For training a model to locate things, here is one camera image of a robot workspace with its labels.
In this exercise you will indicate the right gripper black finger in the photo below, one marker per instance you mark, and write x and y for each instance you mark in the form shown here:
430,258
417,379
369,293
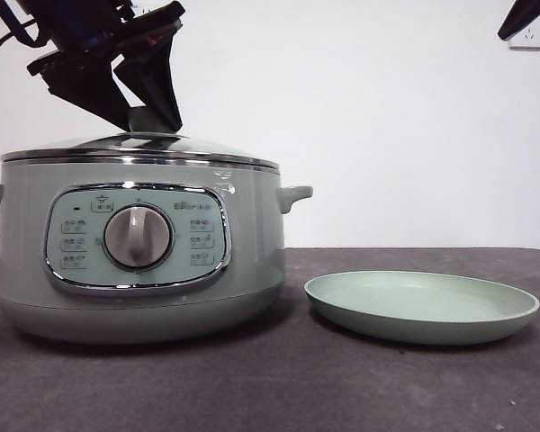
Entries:
528,15

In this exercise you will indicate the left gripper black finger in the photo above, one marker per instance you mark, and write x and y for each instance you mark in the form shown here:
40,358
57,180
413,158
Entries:
157,76
90,94

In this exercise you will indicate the glass lid with green knob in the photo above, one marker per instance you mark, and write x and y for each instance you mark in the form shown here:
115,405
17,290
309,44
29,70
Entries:
162,146

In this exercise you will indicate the pale green electric steamer pot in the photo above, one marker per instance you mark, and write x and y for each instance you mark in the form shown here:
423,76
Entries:
252,270

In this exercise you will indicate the pale green round plate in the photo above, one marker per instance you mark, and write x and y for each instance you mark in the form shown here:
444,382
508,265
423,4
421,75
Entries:
409,297

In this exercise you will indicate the white wall socket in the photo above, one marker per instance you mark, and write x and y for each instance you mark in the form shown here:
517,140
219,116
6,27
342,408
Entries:
528,42

